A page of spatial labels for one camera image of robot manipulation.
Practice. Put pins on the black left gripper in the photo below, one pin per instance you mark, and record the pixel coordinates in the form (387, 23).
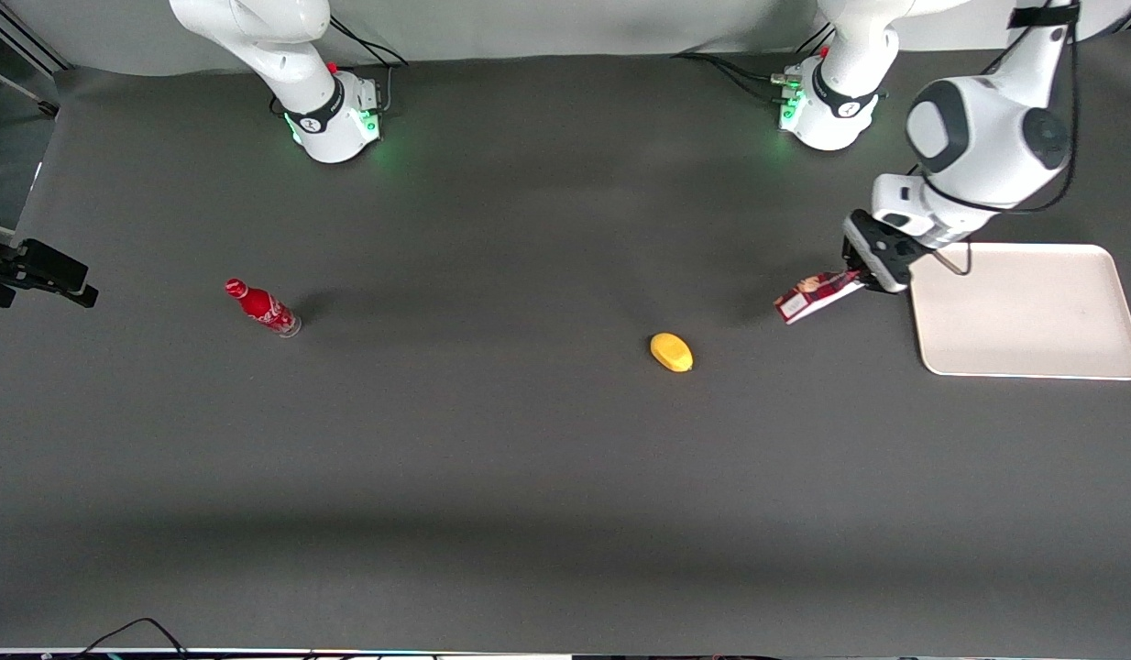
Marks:
(888, 268)

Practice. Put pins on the red cookie box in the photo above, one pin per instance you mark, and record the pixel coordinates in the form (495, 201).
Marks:
(815, 296)

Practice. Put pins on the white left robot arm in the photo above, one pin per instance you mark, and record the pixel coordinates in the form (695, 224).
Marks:
(982, 137)

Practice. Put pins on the white rectangular tray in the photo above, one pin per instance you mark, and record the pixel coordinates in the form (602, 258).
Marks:
(1024, 321)

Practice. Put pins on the yellow lemon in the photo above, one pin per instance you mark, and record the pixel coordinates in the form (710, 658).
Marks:
(672, 353)

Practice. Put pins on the red cola bottle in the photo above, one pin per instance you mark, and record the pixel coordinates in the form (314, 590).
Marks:
(261, 307)

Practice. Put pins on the dark grey table cloth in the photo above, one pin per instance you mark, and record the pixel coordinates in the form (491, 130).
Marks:
(529, 458)

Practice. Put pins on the aluminium frame strut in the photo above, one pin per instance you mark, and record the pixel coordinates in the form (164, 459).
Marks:
(25, 41)

